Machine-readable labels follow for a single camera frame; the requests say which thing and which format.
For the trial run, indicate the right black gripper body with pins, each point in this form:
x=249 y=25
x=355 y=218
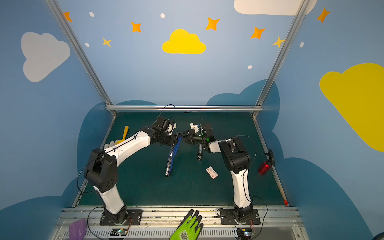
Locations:
x=192 y=137

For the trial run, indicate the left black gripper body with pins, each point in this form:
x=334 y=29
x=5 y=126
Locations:
x=174 y=139

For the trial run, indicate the red white staple box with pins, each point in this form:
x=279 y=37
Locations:
x=212 y=172

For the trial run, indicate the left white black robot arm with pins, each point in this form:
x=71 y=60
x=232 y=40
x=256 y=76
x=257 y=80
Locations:
x=102 y=169

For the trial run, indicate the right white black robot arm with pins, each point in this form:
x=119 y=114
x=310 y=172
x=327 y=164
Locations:
x=236 y=159

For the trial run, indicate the yellow plastic scoop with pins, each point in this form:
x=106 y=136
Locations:
x=124 y=136

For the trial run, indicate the white fabric glove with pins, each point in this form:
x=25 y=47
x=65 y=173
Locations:
x=110 y=144

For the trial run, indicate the red emergency stop button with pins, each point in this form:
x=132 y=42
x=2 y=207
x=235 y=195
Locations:
x=264 y=168

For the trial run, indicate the green black work glove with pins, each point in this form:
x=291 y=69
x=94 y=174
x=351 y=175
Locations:
x=190 y=227

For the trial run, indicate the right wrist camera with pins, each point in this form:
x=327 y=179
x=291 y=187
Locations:
x=204 y=129

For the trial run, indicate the aluminium frame crossbar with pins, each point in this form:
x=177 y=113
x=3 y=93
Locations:
x=179 y=108

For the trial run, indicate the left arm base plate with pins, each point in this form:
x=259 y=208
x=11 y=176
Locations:
x=122 y=218

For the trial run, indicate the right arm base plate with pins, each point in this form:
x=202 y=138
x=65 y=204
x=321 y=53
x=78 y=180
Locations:
x=227 y=217

